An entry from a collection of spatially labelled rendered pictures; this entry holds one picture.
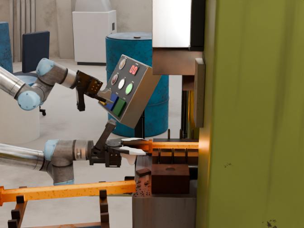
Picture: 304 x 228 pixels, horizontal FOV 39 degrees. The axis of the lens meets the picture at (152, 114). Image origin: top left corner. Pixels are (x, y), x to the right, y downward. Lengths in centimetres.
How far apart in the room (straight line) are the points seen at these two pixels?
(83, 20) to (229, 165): 722
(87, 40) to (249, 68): 725
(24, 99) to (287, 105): 102
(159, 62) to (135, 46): 280
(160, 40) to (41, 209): 213
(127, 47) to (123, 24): 470
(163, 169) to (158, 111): 303
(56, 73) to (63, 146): 38
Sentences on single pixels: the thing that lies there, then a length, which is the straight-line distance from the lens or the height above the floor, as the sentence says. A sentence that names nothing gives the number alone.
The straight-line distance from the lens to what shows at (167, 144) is 149.
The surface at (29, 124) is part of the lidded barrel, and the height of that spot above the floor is 19.
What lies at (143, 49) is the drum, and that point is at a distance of 415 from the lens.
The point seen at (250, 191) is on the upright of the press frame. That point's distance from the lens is 105.
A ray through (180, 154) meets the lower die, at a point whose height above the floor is 99.
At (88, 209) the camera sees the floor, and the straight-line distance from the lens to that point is 312.
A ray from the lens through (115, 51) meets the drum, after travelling 424.
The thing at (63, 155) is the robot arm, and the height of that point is 97.
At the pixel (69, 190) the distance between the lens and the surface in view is 114.
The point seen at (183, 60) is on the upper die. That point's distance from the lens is 134.
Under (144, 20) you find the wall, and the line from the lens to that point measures 878.
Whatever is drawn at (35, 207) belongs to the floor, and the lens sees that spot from 322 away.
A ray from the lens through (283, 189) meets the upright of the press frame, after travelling 107.
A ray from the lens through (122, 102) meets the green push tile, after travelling 190.
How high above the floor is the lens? 156
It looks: 18 degrees down
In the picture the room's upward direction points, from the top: straight up
